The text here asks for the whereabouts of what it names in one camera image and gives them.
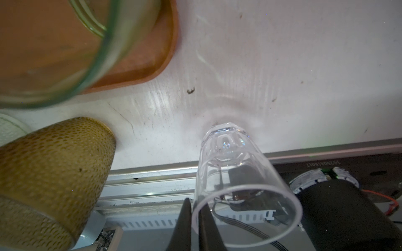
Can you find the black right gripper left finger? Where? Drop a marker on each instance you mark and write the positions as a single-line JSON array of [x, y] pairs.
[[181, 238]]

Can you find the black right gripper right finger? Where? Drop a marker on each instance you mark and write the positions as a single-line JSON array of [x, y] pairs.
[[208, 234]]

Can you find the small clear glass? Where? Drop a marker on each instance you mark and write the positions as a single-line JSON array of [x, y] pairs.
[[241, 192]]

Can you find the pale green glass front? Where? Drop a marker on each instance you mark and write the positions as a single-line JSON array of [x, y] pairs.
[[12, 129]]

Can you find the bright green faceted glass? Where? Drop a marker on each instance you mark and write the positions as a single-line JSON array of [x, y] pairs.
[[53, 50]]

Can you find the orange brown plastic tray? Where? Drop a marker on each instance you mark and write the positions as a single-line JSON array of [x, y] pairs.
[[149, 57]]

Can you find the olive glass front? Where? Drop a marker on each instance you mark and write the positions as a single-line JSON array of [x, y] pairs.
[[51, 180]]

